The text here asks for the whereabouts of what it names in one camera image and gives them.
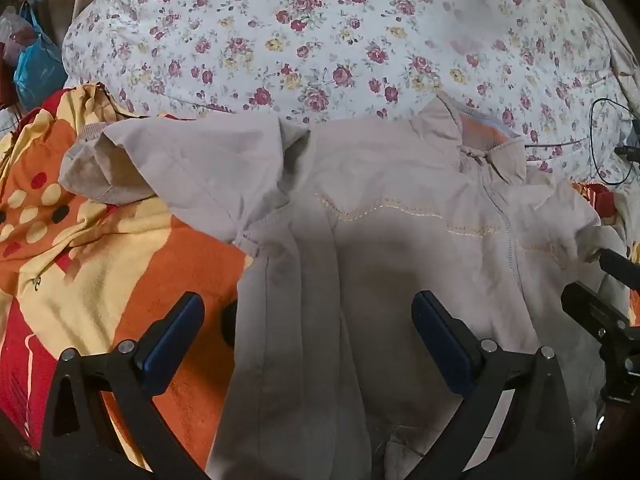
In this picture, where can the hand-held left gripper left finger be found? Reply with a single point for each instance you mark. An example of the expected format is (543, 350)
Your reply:
(172, 345)

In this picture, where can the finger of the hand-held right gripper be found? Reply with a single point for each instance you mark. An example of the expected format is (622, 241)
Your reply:
(617, 262)
(590, 307)

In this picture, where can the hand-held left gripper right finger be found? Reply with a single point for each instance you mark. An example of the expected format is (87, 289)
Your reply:
(442, 345)

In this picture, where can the beige zip jacket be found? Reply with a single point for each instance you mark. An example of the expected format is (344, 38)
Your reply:
(375, 260)

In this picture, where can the orange dotted blanket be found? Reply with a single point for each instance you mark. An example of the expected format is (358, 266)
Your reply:
(100, 270)

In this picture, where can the black clamp device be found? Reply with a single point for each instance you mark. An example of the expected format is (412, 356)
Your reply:
(631, 151)

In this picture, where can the blue plastic bag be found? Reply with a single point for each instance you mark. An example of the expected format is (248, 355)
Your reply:
(37, 67)

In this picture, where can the white floral quilt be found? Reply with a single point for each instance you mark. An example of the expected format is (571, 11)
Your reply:
(300, 35)

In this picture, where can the clear plastic bag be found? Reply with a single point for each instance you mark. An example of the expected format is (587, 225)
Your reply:
(15, 30)

